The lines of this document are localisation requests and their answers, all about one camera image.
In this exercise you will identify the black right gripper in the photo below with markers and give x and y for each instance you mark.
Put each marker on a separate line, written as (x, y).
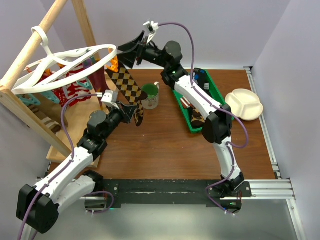
(128, 58)

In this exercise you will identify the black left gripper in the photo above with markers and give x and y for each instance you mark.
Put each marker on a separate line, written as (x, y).
(126, 112)

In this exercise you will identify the brown yellow argyle sock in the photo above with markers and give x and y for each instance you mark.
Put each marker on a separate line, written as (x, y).
(195, 117)
(129, 88)

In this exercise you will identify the maroon purple sock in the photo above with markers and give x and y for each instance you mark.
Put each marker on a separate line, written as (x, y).
(97, 78)

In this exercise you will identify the black blue logo sock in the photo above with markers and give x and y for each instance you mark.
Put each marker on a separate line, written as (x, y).
(200, 77)

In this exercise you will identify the grey red striped sock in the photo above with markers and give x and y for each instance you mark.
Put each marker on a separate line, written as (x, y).
(185, 103)

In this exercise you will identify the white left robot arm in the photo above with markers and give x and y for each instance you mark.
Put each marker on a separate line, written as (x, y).
(40, 206)

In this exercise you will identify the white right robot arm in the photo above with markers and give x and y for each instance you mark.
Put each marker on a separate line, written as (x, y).
(217, 118)

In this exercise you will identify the white oval sock hanger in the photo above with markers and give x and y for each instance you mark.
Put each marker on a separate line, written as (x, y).
(28, 84)

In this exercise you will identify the green ceramic mug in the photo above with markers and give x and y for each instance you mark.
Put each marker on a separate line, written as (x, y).
(152, 91)

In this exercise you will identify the red white striped sock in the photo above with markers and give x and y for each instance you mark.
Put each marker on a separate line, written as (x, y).
(63, 94)

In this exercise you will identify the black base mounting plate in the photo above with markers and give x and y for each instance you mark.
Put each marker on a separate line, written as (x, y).
(169, 192)

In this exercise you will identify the cream divided plate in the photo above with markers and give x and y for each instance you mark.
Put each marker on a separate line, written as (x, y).
(244, 104)

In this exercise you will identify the wooden drying rack frame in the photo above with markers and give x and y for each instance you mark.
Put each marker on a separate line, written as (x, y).
(11, 101)

